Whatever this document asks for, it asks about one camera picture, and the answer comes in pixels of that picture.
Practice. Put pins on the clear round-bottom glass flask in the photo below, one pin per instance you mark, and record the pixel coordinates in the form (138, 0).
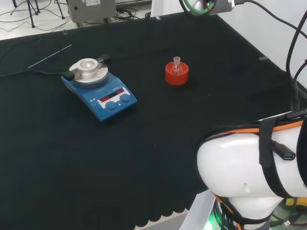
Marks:
(177, 68)

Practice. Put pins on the black bench cloth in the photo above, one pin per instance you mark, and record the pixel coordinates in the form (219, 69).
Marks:
(144, 143)

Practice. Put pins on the blue-base heater with steel plate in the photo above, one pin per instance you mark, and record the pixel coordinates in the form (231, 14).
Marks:
(105, 95)

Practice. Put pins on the grey metal cabinet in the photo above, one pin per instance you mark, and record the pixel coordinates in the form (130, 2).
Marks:
(91, 9)

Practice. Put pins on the grey tape strip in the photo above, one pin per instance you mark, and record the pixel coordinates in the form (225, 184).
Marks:
(263, 58)

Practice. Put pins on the black tripod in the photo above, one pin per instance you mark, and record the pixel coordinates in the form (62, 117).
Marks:
(30, 12)

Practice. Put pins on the yellow stop button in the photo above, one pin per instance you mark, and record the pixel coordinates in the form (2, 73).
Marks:
(302, 202)

